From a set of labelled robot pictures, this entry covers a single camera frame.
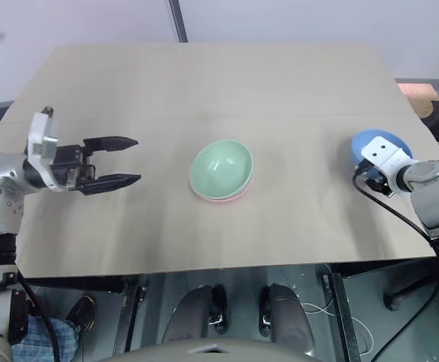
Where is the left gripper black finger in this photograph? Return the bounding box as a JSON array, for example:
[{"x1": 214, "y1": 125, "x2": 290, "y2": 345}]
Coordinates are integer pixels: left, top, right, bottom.
[
  {"x1": 82, "y1": 136, "x2": 140, "y2": 154},
  {"x1": 78, "y1": 173, "x2": 143, "y2": 197}
]

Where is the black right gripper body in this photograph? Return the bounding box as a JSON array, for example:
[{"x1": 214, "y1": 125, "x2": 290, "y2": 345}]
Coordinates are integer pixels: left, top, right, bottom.
[{"x1": 355, "y1": 159, "x2": 391, "y2": 197}]

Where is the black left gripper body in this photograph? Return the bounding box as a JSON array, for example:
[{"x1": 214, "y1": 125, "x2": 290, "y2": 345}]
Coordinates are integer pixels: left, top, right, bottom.
[{"x1": 48, "y1": 143, "x2": 97, "y2": 194}]

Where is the blue bowl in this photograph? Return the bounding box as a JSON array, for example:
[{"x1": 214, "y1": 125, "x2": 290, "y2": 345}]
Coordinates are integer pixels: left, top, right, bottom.
[{"x1": 350, "y1": 128, "x2": 413, "y2": 179}]

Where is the green bowl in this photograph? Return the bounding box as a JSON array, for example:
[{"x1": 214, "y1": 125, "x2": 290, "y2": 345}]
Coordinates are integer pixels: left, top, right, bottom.
[{"x1": 189, "y1": 139, "x2": 254, "y2": 200}]

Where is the pink bowl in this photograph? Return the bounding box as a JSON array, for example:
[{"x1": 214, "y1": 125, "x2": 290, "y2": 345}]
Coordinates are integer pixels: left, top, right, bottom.
[{"x1": 187, "y1": 160, "x2": 257, "y2": 205}]

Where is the brown cardboard piece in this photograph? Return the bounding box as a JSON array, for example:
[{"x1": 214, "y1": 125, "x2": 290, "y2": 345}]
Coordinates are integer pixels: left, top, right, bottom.
[{"x1": 397, "y1": 81, "x2": 439, "y2": 120}]

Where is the dark shoe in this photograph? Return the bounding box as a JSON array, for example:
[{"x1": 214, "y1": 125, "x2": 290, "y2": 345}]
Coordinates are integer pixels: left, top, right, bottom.
[{"x1": 66, "y1": 294, "x2": 97, "y2": 333}]

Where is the black metal table leg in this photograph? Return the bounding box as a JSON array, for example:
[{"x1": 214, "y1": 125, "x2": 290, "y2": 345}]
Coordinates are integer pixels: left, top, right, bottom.
[
  {"x1": 112, "y1": 278, "x2": 148, "y2": 354},
  {"x1": 321, "y1": 271, "x2": 362, "y2": 362}
]

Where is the black round table foot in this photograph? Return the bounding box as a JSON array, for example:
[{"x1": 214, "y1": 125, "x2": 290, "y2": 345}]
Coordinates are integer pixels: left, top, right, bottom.
[{"x1": 382, "y1": 289, "x2": 407, "y2": 312}]

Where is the dark rounded shape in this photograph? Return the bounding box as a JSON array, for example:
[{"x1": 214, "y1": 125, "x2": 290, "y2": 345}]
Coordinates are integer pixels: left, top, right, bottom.
[
  {"x1": 258, "y1": 284, "x2": 313, "y2": 357},
  {"x1": 164, "y1": 284, "x2": 229, "y2": 346}
]

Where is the blue plaid trouser leg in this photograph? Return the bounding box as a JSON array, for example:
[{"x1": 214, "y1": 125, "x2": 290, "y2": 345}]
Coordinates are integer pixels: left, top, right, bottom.
[{"x1": 11, "y1": 315, "x2": 80, "y2": 362}]

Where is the grey rounded robot torso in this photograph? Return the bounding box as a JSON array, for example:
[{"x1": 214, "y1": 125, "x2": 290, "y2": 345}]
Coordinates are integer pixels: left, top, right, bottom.
[{"x1": 127, "y1": 336, "x2": 321, "y2": 362}]

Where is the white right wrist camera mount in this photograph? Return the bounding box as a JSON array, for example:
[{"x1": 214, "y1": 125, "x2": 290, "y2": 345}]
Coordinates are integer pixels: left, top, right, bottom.
[{"x1": 360, "y1": 137, "x2": 413, "y2": 171}]

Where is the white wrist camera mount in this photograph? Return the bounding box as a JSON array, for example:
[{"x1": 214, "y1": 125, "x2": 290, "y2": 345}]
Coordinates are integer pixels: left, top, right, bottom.
[
  {"x1": 360, "y1": 137, "x2": 413, "y2": 171},
  {"x1": 26, "y1": 106, "x2": 63, "y2": 194}
]

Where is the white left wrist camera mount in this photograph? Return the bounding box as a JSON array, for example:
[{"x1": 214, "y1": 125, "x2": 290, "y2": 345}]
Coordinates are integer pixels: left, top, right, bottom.
[{"x1": 26, "y1": 106, "x2": 63, "y2": 194}]

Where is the dark vertical post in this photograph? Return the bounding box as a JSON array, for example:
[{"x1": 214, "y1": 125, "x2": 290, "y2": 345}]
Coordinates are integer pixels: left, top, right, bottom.
[{"x1": 167, "y1": 0, "x2": 189, "y2": 44}]

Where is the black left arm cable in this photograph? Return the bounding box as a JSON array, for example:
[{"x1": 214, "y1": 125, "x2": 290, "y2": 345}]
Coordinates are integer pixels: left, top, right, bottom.
[{"x1": 15, "y1": 269, "x2": 60, "y2": 362}]

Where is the thin white wire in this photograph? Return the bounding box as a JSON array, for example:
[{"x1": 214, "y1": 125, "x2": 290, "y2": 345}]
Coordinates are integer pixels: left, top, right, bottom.
[{"x1": 301, "y1": 296, "x2": 373, "y2": 342}]

